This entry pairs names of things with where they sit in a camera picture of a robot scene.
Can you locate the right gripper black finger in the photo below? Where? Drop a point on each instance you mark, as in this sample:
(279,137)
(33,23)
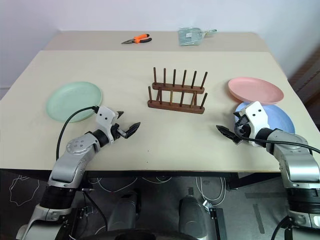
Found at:
(237,114)
(227,132)

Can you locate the teal packaged item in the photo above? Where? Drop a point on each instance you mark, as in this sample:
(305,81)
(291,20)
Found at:
(190,36)

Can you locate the black table frame bar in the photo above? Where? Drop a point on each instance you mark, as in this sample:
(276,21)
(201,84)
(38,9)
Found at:
(250,180)

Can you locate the green plate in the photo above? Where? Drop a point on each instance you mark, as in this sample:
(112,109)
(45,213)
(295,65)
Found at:
(72,100)

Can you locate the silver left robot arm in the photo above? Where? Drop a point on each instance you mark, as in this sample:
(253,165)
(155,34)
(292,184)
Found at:
(72,160)

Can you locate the black metal bracket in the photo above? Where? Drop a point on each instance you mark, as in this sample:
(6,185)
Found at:
(218,222)

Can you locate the blue plate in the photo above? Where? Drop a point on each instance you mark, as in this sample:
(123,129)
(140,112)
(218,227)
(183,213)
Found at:
(280,120)

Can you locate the wooden dish rack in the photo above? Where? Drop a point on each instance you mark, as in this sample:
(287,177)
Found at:
(175,106)

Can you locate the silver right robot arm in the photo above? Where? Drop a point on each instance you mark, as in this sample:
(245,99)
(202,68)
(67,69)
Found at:
(295,165)

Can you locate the pink plate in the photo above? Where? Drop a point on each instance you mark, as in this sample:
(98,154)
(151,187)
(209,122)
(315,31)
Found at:
(255,90)

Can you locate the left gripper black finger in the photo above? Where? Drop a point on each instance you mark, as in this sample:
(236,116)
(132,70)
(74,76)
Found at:
(132,129)
(119,114)

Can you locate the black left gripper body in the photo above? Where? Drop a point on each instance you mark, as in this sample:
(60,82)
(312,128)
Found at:
(115,133)

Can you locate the dark grey rounded shape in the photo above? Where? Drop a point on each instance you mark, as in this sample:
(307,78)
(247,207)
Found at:
(192,215)
(123,212)

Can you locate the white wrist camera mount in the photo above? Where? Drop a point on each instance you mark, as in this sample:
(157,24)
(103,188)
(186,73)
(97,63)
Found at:
(105,117)
(257,115)

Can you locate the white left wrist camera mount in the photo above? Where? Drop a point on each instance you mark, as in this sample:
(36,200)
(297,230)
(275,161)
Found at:
(105,117)

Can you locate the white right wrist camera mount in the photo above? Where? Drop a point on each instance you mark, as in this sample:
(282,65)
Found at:
(257,115)

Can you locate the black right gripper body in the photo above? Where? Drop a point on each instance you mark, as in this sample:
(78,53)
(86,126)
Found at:
(242,128)

